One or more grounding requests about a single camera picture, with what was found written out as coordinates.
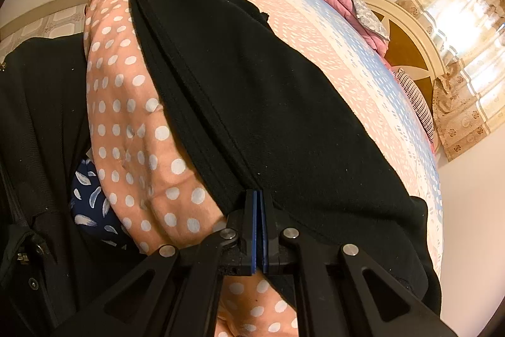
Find beige floral curtain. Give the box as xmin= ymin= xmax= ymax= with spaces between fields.
xmin=395 ymin=0 xmax=505 ymax=163

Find striped pillow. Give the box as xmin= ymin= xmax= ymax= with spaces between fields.
xmin=392 ymin=66 xmax=437 ymax=154

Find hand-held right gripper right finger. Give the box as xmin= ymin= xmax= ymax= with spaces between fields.
xmin=258 ymin=190 xmax=458 ymax=337

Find cream and brown headboard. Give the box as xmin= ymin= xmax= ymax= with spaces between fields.
xmin=319 ymin=0 xmax=448 ymax=132

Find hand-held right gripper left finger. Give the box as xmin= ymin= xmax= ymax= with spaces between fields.
xmin=51 ymin=190 xmax=259 ymax=337

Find person's black jacket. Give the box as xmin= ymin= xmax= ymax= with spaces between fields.
xmin=0 ymin=37 xmax=158 ymax=337

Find grey patterned cushion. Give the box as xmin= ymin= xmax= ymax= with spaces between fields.
xmin=342 ymin=0 xmax=391 ymax=41

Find pink folded blanket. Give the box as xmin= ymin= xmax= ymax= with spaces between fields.
xmin=321 ymin=0 xmax=395 ymax=69

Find pink polka dot bedsheet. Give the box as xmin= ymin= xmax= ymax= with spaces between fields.
xmin=83 ymin=0 xmax=443 ymax=337

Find black pants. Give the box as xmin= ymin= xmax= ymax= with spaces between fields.
xmin=126 ymin=0 xmax=443 ymax=322

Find navy feather print cloth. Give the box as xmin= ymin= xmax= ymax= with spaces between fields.
xmin=70 ymin=159 xmax=133 ymax=249

